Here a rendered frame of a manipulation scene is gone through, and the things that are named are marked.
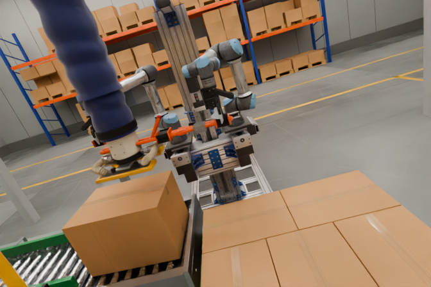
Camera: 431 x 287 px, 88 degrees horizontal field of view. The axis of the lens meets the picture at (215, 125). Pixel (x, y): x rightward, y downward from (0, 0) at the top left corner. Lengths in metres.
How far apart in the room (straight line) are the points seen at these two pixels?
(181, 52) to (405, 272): 1.83
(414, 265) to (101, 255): 1.63
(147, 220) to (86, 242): 0.42
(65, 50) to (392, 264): 1.79
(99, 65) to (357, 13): 11.05
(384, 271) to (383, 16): 11.47
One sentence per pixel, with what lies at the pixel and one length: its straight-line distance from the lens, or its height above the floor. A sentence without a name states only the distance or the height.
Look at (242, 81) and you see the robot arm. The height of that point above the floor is 1.38.
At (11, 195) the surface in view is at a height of 0.55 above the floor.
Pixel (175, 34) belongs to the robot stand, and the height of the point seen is 1.84.
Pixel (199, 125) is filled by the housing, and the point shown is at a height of 1.29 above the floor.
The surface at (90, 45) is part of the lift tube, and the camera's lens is 1.30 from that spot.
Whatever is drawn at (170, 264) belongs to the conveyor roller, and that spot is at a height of 0.55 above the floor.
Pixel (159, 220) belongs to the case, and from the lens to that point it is 1.42.
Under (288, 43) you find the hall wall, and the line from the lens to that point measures 10.34.
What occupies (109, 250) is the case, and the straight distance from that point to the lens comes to 1.68.
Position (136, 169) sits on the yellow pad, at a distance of 1.33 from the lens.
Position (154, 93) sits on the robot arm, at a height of 1.46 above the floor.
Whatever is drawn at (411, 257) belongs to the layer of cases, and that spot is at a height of 0.54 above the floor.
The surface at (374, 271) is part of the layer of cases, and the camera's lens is 1.40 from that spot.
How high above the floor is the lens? 1.66
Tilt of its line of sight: 18 degrees down
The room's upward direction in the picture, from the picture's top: 17 degrees counter-clockwise
